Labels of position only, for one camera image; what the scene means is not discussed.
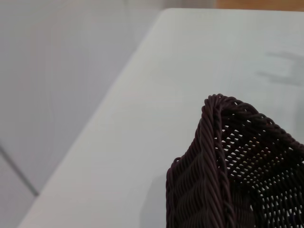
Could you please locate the black woven wicker basket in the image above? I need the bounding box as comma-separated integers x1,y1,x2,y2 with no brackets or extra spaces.
165,93,304,228

